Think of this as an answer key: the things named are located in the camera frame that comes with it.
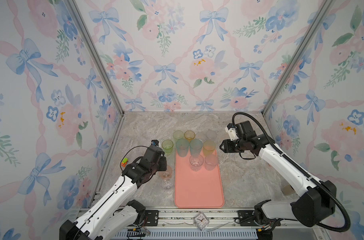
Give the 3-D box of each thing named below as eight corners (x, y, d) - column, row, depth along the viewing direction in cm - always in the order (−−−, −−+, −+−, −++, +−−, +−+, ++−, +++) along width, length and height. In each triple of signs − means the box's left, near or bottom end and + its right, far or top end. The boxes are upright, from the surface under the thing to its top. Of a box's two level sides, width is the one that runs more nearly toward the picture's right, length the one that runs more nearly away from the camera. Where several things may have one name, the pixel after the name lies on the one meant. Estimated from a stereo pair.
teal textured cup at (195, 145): (187, 151, 98) (187, 143, 91) (195, 142, 103) (196, 134, 96) (196, 158, 95) (197, 150, 88) (204, 148, 100) (206, 140, 93)
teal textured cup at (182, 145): (182, 158, 96) (182, 151, 88) (174, 150, 100) (173, 142, 92) (192, 151, 99) (193, 143, 92) (184, 143, 103) (184, 134, 96)
